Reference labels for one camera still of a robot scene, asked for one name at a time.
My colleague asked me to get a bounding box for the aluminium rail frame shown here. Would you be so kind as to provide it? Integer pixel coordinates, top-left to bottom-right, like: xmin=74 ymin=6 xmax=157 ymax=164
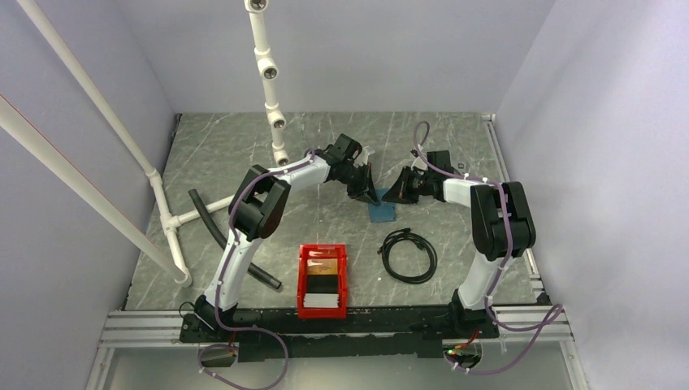
xmin=85 ymin=113 xmax=587 ymax=390

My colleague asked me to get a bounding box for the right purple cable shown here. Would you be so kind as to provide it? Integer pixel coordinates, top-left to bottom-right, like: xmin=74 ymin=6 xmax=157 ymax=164
xmin=412 ymin=121 xmax=566 ymax=377

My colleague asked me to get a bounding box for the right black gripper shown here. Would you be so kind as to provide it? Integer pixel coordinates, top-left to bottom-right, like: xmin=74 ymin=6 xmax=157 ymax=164
xmin=381 ymin=166 xmax=434 ymax=205

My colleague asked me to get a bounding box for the blue card holder wallet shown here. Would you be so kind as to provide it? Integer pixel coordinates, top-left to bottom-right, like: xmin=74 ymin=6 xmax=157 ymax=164
xmin=368 ymin=188 xmax=397 ymax=223

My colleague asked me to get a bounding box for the gold card in bin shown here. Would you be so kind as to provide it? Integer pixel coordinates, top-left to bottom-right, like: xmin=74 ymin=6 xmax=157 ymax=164
xmin=306 ymin=258 xmax=339 ymax=275

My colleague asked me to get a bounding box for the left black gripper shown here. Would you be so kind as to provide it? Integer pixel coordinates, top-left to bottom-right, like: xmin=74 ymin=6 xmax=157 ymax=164
xmin=340 ymin=163 xmax=380 ymax=208

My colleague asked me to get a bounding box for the white PVC pipe frame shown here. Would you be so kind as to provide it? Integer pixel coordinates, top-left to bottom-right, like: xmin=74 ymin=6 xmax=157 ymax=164
xmin=0 ymin=0 xmax=292 ymax=288

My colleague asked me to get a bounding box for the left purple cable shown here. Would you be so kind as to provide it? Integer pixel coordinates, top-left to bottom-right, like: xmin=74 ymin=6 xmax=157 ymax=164
xmin=197 ymin=149 xmax=317 ymax=390

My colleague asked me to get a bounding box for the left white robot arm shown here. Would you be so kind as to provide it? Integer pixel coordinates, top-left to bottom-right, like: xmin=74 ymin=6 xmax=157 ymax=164
xmin=193 ymin=133 xmax=380 ymax=341

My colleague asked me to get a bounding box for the white card stack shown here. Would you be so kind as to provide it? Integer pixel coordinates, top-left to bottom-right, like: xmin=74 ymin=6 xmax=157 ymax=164
xmin=302 ymin=292 xmax=340 ymax=309

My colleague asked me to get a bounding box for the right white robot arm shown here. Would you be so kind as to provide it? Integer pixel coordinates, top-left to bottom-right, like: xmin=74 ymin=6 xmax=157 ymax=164
xmin=382 ymin=150 xmax=535 ymax=337

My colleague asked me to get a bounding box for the purple cable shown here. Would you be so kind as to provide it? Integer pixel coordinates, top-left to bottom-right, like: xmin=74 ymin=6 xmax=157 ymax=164
xmin=412 ymin=121 xmax=566 ymax=377
xmin=197 ymin=149 xmax=317 ymax=390

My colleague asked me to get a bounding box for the black corrugated hose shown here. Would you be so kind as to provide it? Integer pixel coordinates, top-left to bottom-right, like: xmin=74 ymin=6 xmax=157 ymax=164
xmin=188 ymin=188 xmax=283 ymax=292

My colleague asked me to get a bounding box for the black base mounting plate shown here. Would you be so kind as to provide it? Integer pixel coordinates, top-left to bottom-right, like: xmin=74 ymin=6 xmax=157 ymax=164
xmin=180 ymin=305 xmax=499 ymax=362

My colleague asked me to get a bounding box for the red plastic bin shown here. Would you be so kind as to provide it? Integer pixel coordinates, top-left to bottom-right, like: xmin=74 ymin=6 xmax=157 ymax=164
xmin=297 ymin=244 xmax=348 ymax=320

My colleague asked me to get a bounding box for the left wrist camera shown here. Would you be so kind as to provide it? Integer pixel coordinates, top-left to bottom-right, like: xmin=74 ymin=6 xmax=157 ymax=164
xmin=355 ymin=146 xmax=374 ymax=167

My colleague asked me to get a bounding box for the coiled black cable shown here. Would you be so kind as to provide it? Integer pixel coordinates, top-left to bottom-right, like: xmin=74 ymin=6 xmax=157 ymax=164
xmin=379 ymin=227 xmax=438 ymax=284

